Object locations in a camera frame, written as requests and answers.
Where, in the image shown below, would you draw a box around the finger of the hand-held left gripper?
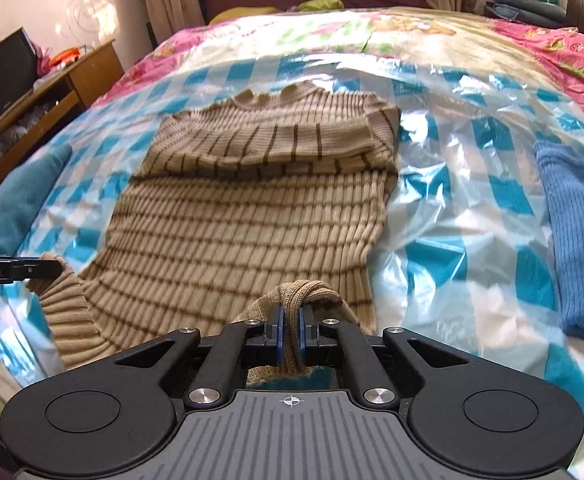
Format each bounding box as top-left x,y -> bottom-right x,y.
9,257 -> 65,282

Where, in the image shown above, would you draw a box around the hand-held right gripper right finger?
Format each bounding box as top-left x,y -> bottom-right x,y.
297,305 -> 475,407

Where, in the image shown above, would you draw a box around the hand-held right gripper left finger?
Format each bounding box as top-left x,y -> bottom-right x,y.
109,305 -> 287,407

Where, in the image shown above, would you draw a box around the beige striped knit sweater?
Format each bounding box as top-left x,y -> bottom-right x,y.
24,84 -> 403,387

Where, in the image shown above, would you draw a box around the folded blue clothes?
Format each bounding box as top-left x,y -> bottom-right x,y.
483,0 -> 571,24

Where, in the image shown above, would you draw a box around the teal cloth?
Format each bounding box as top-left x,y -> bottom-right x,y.
0,142 -> 74,259

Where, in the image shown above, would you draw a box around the blue white checkered plastic sheet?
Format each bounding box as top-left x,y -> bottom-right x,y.
0,52 -> 584,480

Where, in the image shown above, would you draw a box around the black monitor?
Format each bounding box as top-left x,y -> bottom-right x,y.
0,27 -> 39,132

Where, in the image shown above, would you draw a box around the wooden side cabinet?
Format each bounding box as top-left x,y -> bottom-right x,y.
0,40 -> 126,217

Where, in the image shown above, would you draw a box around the orange item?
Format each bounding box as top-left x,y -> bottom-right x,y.
48,47 -> 81,67

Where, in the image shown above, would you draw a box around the blue knit cloth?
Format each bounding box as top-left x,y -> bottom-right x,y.
533,140 -> 584,347

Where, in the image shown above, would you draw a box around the yellow pillow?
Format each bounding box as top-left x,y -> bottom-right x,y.
209,6 -> 279,25

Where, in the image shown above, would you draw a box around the pink floral quilt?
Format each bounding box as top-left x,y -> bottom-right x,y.
0,5 -> 584,411

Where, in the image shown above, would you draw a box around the green pillow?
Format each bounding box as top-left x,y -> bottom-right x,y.
297,0 -> 346,13

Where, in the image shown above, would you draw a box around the wire wall ornament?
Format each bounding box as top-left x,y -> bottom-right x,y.
66,0 -> 119,37

